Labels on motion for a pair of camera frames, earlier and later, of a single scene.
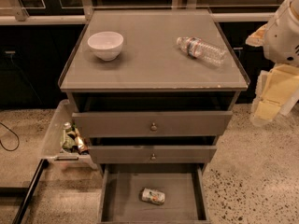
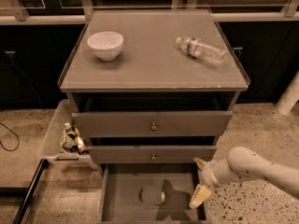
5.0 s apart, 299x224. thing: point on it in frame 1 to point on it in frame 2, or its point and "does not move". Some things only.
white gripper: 282,36 to 207,174
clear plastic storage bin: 64,144 does not move
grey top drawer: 152,123 does not move
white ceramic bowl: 106,45 does not move
